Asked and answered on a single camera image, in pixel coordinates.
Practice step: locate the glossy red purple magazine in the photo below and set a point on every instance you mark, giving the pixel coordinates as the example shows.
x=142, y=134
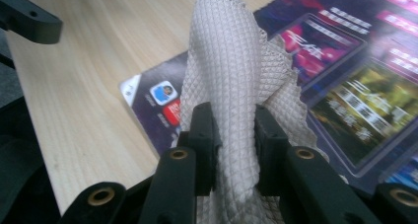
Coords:
x=345, y=86

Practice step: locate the white textured cloth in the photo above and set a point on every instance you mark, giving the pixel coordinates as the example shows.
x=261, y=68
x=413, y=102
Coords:
x=226, y=69

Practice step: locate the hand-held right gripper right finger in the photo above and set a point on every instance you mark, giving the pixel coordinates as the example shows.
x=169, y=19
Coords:
x=271, y=151

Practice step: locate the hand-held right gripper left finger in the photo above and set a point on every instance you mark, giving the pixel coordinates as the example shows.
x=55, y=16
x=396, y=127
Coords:
x=202, y=151

